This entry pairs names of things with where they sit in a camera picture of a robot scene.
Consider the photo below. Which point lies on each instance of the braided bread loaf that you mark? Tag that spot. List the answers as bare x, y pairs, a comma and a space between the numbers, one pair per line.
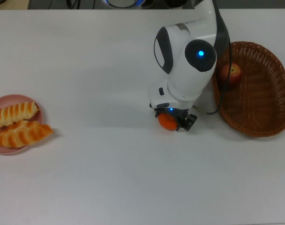
20, 134

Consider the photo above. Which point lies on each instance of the red apple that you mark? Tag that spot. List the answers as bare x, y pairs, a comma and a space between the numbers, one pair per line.
235, 76

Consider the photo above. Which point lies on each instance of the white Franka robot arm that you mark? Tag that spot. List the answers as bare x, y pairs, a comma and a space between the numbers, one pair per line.
184, 77

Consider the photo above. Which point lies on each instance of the striped bread roll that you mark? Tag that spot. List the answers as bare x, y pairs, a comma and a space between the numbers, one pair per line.
13, 113

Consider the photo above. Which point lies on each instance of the orange tangerine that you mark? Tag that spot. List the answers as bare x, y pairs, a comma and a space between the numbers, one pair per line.
167, 122

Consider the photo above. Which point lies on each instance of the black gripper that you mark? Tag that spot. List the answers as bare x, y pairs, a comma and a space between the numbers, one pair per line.
182, 112

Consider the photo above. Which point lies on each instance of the pink plate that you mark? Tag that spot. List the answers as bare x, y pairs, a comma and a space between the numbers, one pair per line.
6, 150

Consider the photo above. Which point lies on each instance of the brown woven basket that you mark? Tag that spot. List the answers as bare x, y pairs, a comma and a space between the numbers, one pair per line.
262, 98

